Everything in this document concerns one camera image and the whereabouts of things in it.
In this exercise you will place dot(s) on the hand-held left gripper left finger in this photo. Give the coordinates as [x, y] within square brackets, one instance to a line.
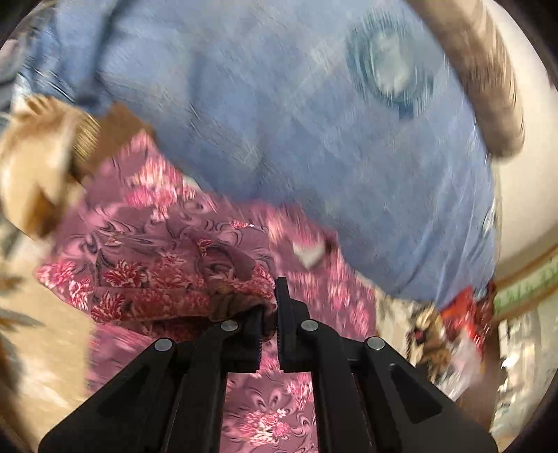
[247, 345]

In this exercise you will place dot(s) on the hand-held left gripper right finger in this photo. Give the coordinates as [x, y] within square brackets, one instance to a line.
[293, 345]

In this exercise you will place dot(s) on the pink floral garment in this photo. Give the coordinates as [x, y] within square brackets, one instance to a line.
[165, 261]

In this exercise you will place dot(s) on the white cloth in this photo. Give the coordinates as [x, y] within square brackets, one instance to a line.
[462, 366]

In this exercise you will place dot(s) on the red cloth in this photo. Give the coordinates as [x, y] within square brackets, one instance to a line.
[468, 313]

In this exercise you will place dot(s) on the beige leaf print blanket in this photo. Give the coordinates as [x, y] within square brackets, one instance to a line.
[52, 348]

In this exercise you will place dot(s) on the blue plaid blanket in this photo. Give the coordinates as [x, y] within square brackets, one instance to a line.
[270, 113]

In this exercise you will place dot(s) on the green mat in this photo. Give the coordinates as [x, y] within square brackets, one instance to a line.
[527, 289]

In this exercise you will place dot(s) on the gold bangles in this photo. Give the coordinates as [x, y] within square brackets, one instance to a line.
[86, 136]

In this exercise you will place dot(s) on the brown striped cushion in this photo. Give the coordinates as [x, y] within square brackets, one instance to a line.
[479, 74]

